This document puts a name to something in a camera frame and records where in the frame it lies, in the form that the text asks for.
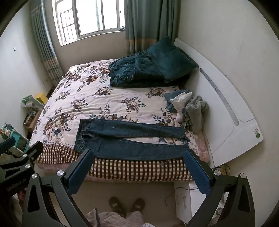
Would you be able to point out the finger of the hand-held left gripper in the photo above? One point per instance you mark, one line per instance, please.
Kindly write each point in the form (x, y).
(32, 151)
(7, 144)

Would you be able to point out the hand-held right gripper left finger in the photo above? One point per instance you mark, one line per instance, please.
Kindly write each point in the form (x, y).
(80, 173)

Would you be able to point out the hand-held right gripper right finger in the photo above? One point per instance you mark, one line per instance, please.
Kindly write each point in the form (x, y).
(197, 174)

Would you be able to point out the blue denim pants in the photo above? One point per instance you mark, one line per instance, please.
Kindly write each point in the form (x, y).
(130, 150)

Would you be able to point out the teal storage rack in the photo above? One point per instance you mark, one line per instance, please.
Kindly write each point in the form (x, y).
(19, 139)

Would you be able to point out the white box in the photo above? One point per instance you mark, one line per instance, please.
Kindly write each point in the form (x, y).
(185, 200)

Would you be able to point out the wooden nightstand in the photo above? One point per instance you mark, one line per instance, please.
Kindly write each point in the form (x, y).
(32, 121)

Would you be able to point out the brown checkered bed sheet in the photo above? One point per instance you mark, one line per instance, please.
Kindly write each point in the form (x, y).
(130, 170)

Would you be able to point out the yellow box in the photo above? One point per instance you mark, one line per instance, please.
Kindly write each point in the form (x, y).
(41, 97)

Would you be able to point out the white bed headboard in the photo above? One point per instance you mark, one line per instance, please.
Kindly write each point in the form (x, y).
(220, 122)

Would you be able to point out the person's pink patterned clothing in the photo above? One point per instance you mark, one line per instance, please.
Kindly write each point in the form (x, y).
(113, 220)

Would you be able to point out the grey folded cloth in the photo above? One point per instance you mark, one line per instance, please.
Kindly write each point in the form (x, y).
(196, 115)

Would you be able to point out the person's right slipper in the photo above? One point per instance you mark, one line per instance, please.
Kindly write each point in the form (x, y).
(137, 205)

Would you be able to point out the white crumpled cloth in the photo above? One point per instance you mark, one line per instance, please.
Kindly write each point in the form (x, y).
(179, 104)

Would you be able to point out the floral quilt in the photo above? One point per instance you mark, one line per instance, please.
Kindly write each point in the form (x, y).
(87, 98)

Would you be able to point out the blue crumpled cloth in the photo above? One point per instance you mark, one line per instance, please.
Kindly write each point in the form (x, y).
(171, 98)

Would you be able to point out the striped teal curtain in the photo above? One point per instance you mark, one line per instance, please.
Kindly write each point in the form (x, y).
(46, 48)

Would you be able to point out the teal plush blanket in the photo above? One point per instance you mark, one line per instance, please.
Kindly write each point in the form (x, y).
(130, 69)

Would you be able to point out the teal plush pillow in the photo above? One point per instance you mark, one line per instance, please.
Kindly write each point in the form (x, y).
(172, 59)

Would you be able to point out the window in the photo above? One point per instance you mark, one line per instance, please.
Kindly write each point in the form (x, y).
(91, 17)

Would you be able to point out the plain teal curtain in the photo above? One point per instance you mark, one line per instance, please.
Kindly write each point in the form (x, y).
(148, 24)

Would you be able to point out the wall socket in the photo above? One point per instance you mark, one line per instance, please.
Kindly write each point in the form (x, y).
(45, 81)

